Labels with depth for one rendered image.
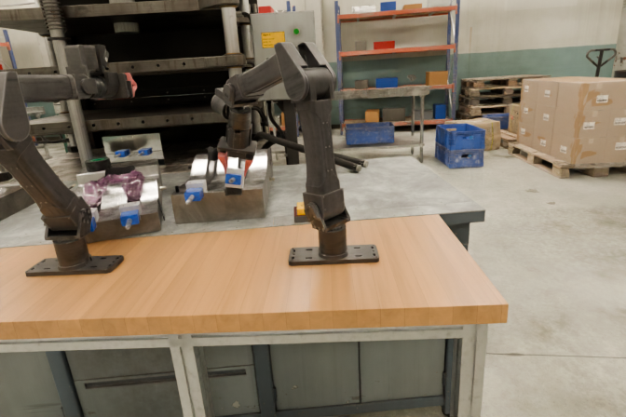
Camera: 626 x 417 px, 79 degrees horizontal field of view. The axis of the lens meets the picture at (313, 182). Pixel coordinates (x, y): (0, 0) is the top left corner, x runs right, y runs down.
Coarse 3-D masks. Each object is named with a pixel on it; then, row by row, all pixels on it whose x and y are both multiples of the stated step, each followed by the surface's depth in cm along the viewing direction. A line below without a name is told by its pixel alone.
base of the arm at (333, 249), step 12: (336, 228) 82; (324, 240) 83; (336, 240) 82; (300, 252) 87; (312, 252) 87; (324, 252) 84; (336, 252) 83; (348, 252) 86; (360, 252) 86; (372, 252) 85; (300, 264) 84; (312, 264) 83
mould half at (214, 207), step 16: (256, 160) 134; (192, 176) 129; (224, 176) 127; (256, 176) 125; (208, 192) 109; (224, 192) 109; (256, 192) 109; (176, 208) 110; (192, 208) 110; (208, 208) 110; (224, 208) 110; (240, 208) 111; (256, 208) 111
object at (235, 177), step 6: (228, 168) 108; (234, 168) 109; (240, 168) 112; (228, 174) 105; (234, 174) 105; (240, 174) 108; (228, 180) 105; (234, 180) 102; (240, 180) 105; (228, 186) 109; (234, 186) 109; (240, 186) 109
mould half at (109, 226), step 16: (144, 160) 147; (80, 176) 131; (96, 176) 133; (144, 176) 138; (160, 176) 149; (80, 192) 116; (112, 192) 117; (144, 192) 118; (160, 192) 133; (112, 208) 111; (144, 208) 109; (112, 224) 102; (144, 224) 105; (160, 224) 109; (96, 240) 102
